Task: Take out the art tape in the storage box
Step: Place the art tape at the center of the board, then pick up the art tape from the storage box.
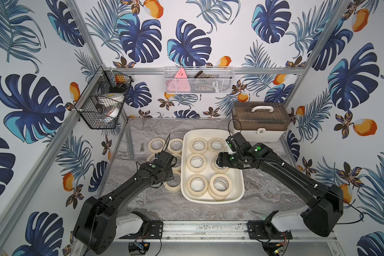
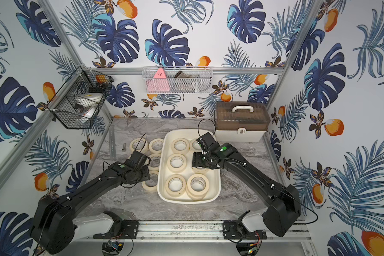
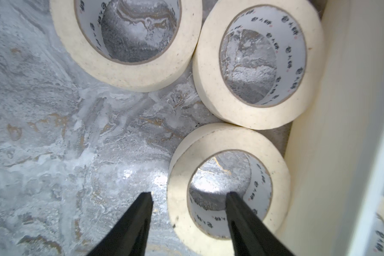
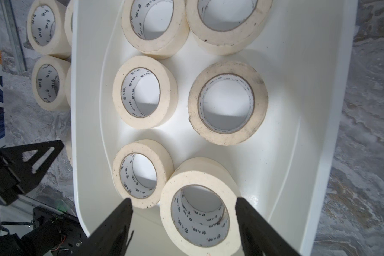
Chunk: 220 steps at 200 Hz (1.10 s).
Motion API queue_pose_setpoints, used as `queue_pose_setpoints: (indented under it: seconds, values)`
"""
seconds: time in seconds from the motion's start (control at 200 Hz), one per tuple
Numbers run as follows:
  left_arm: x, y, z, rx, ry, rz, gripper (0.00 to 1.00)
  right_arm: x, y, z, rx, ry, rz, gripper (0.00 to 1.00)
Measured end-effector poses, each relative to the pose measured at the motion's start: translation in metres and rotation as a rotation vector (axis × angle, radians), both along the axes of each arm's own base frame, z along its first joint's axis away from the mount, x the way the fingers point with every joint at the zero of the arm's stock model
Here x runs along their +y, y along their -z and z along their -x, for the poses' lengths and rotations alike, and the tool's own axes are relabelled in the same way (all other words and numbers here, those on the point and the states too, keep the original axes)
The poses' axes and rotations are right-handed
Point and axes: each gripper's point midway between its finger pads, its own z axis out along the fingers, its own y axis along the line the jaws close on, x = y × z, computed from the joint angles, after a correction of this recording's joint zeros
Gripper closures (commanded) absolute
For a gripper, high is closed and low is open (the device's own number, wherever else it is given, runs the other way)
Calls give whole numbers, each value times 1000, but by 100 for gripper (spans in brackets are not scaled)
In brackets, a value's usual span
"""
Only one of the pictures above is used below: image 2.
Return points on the perforated metal DIN rail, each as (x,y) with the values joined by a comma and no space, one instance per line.
(112,145)

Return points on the pink triangle in basket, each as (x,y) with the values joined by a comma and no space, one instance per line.
(159,83)

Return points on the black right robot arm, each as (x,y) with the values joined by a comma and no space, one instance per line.
(283,203)

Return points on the cream tape roll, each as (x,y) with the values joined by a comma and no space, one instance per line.
(197,187)
(140,145)
(176,163)
(150,186)
(175,185)
(200,170)
(154,163)
(180,146)

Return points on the brown lidded storage case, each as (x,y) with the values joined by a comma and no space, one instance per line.
(243,122)

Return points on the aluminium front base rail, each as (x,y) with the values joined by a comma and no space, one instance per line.
(189,231)

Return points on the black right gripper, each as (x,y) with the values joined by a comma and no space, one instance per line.
(196,160)

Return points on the white mesh wall basket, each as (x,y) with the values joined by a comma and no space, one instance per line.
(183,80)

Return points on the black wire basket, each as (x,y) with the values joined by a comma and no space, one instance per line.
(81,81)

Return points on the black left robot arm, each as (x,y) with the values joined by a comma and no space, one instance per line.
(53,228)

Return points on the white plastic storage tray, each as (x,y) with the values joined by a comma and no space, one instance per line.
(164,173)

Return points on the white object in black basket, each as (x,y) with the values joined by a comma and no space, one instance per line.
(86,104)

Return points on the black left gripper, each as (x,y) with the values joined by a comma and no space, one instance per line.
(143,161)

